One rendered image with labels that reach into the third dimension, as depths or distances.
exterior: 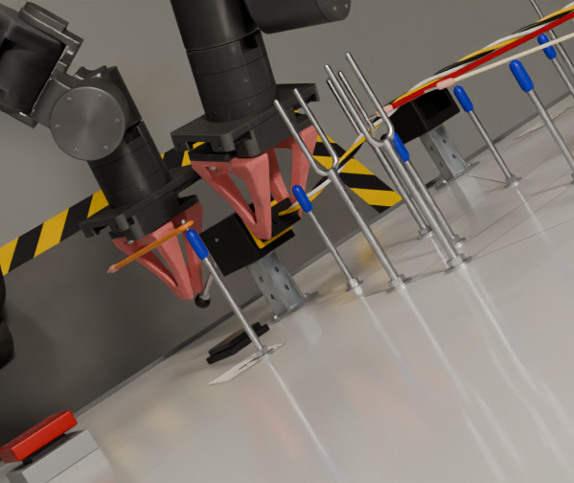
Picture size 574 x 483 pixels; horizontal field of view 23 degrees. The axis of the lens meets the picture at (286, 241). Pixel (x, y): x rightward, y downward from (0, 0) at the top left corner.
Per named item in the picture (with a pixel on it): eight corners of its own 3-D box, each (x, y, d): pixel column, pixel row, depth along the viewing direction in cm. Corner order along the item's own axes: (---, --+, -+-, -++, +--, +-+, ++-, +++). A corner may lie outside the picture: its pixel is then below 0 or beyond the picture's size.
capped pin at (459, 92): (516, 182, 105) (459, 84, 105) (501, 190, 106) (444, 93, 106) (524, 176, 107) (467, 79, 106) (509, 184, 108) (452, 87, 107)
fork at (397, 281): (395, 291, 87) (278, 97, 87) (381, 295, 89) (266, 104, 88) (418, 276, 88) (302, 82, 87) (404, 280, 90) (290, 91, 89)
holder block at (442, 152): (430, 184, 150) (383, 104, 149) (490, 158, 139) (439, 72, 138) (400, 205, 148) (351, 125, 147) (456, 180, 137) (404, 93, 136)
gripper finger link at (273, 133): (344, 209, 108) (312, 95, 104) (282, 249, 103) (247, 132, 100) (283, 205, 112) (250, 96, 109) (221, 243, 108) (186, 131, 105)
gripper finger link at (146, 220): (239, 276, 118) (191, 178, 116) (180, 318, 114) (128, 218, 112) (193, 282, 124) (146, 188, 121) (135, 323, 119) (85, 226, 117)
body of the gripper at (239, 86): (325, 105, 106) (299, 11, 103) (232, 159, 99) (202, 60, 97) (265, 105, 110) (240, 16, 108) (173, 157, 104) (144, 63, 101)
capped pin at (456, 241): (447, 251, 91) (380, 138, 90) (445, 250, 92) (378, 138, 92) (468, 240, 91) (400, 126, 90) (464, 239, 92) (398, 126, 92)
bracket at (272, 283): (303, 300, 113) (271, 247, 113) (319, 292, 111) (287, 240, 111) (264, 327, 111) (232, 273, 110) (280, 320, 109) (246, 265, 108)
